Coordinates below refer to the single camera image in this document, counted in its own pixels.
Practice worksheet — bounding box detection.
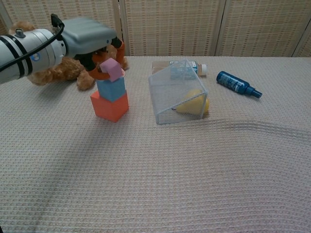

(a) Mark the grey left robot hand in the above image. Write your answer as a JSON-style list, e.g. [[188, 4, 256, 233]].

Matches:
[[61, 17, 126, 81]]

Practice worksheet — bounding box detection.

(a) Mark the small pink foam cube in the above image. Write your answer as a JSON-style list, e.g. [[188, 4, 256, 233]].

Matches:
[[100, 57, 123, 83]]

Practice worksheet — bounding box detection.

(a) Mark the medium blue foam cube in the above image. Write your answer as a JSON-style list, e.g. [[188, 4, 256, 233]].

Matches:
[[96, 77, 126, 102]]

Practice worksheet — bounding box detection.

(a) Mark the brown plush teddy bear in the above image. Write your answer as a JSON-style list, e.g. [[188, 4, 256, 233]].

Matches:
[[8, 20, 129, 91]]

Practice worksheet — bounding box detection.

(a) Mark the large orange foam cube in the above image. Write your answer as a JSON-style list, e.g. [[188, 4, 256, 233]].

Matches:
[[90, 91, 129, 123]]

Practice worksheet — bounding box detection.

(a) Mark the woven beige folding screen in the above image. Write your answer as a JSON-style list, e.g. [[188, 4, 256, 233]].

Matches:
[[0, 0, 311, 58]]

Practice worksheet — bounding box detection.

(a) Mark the clear plastic container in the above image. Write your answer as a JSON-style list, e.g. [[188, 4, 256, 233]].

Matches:
[[148, 58, 209, 125]]

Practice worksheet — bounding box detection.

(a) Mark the drink bottle with blue label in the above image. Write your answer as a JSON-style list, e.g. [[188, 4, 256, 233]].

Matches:
[[152, 60, 208, 78]]

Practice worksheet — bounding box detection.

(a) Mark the dark blue spray bottle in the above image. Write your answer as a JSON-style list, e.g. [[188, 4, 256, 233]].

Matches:
[[216, 70, 263, 99]]

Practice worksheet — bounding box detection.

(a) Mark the beige waffle tablecloth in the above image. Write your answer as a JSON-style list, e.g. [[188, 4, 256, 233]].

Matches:
[[0, 55, 311, 233]]

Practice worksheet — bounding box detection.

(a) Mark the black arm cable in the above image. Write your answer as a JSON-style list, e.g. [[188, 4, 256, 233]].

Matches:
[[0, 14, 65, 72]]

